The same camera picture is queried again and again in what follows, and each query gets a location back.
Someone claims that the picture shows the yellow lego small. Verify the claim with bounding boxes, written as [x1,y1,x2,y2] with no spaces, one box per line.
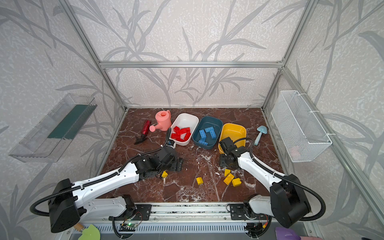
[225,169,231,177]

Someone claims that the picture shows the yellow lego long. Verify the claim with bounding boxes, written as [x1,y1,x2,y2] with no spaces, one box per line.
[224,173,235,186]

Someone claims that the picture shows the blue lego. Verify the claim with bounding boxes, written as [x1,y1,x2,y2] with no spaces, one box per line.
[205,127,217,139]
[199,140,208,146]
[199,130,207,141]

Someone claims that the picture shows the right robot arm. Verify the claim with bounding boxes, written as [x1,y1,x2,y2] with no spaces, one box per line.
[219,137,326,228]

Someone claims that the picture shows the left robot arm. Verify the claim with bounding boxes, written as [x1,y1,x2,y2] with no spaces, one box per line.
[30,146,184,233]

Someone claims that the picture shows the yellow rectangular bin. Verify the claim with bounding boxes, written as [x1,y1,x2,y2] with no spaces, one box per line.
[219,123,247,142]

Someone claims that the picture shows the dark teal rectangular bin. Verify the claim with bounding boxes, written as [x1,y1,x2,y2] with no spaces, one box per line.
[193,116,224,150]

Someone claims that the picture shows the light blue toy shovel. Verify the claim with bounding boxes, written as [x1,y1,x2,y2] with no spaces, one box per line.
[254,126,268,146]

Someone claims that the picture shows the pink watering can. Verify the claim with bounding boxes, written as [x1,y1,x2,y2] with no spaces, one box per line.
[150,110,172,132]

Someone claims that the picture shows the white rectangular bin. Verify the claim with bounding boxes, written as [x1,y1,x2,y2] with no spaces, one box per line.
[170,113,199,146]

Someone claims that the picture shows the purple object bottom right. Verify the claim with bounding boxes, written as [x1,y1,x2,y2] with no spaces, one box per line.
[275,227,301,240]

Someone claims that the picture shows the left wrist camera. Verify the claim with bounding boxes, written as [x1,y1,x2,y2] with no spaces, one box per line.
[165,140,176,149]

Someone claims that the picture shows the red handled tool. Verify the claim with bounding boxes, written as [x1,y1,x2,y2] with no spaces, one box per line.
[135,120,151,145]

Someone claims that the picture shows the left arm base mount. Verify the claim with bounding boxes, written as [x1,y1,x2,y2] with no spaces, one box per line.
[114,204,152,221]

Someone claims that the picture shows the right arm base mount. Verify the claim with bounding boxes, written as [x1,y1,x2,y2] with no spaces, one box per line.
[227,203,268,221]

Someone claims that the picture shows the white wire mesh basket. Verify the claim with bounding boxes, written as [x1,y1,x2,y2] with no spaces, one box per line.
[271,90,332,163]

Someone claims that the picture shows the green trowel wooden handle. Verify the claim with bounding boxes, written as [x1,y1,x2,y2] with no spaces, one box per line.
[74,223,101,240]

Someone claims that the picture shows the clear plastic wall shelf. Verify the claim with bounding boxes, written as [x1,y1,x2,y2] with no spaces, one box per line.
[9,94,97,163]

